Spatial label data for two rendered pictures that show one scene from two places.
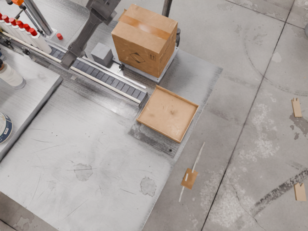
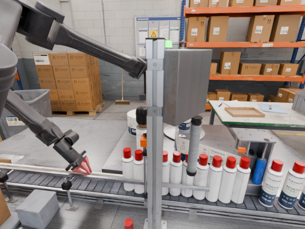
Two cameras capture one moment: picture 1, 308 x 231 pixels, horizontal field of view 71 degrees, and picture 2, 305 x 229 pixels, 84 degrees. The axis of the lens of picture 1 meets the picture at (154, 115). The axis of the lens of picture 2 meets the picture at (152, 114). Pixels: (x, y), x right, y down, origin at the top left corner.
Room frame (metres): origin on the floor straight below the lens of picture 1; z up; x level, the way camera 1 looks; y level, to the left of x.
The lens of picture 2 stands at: (1.52, 0.55, 1.48)
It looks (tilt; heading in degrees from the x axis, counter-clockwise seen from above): 21 degrees down; 157
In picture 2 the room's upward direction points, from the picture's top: straight up
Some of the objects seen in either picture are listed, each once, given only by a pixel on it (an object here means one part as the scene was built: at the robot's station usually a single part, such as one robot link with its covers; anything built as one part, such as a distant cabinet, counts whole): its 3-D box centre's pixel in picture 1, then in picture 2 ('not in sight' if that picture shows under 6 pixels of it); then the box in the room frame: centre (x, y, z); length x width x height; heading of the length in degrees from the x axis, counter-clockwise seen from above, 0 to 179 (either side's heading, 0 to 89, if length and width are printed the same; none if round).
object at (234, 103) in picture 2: not in sight; (231, 103); (-0.02, 2.31, 0.81); 0.38 x 0.36 x 0.02; 60
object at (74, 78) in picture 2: not in sight; (72, 83); (-3.02, 0.38, 0.70); 1.20 x 0.82 x 1.39; 66
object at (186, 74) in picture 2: not in sight; (179, 83); (1.09, 0.82, 1.38); 0.17 x 0.10 x 0.19; 114
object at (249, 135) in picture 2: not in sight; (252, 134); (1.09, 1.18, 1.14); 0.14 x 0.11 x 0.01; 59
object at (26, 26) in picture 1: (35, 37); (139, 171); (0.94, 0.73, 0.98); 0.05 x 0.05 x 0.20
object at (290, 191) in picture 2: not in sight; (292, 185); (1.25, 1.25, 0.98); 0.05 x 0.05 x 0.20
